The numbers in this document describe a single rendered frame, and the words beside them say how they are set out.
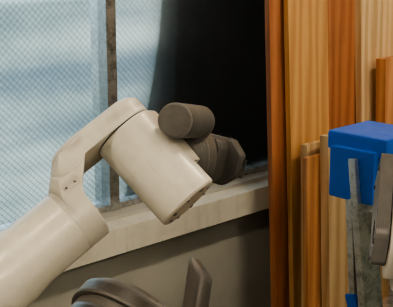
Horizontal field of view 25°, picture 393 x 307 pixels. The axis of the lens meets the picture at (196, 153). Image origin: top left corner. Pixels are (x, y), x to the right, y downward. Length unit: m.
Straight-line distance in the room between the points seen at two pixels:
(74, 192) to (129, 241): 1.53
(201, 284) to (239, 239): 2.32
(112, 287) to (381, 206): 0.17
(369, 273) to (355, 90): 0.95
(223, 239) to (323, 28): 0.70
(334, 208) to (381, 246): 2.06
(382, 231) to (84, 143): 0.40
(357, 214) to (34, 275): 1.26
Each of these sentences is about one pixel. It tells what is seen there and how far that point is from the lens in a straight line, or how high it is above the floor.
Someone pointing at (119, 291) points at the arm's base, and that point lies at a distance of 0.54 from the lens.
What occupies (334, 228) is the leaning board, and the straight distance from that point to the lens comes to 2.59.
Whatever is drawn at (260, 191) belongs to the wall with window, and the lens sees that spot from 2.69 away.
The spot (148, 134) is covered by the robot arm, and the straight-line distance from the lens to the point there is 0.85.
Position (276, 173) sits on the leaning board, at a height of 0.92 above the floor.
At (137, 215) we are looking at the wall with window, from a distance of 2.42.
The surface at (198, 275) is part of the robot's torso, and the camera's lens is 0.44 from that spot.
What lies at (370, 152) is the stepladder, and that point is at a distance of 1.96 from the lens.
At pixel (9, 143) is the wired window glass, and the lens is 2.23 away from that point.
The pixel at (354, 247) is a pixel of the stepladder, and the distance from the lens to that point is 2.02.
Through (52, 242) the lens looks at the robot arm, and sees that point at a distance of 0.82.
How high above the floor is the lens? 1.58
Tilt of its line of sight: 14 degrees down
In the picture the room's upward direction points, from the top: straight up
